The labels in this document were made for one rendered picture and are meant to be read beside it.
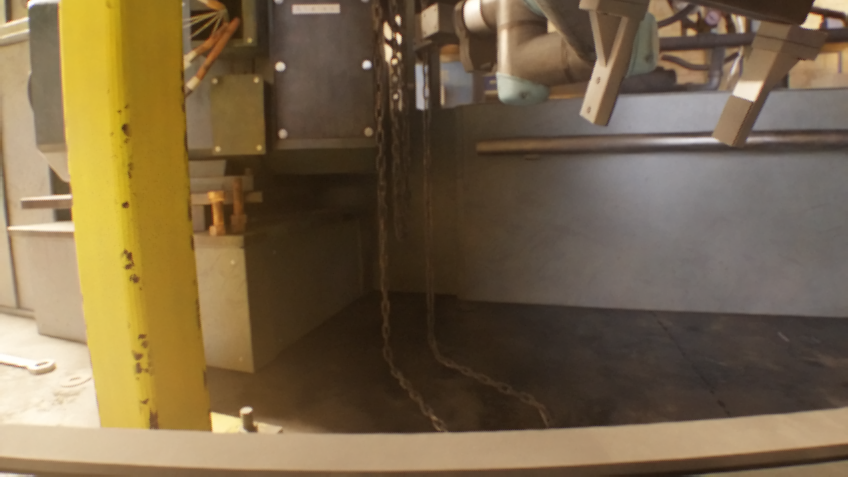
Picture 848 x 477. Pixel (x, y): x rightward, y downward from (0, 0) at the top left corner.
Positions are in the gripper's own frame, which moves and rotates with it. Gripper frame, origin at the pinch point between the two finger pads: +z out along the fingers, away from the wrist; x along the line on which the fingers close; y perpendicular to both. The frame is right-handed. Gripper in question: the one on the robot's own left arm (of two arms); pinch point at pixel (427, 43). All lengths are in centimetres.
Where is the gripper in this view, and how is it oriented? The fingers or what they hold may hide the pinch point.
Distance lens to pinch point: 88.1
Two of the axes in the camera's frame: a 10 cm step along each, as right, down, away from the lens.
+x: -8.4, 0.7, -5.3
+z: -5.4, -0.7, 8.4
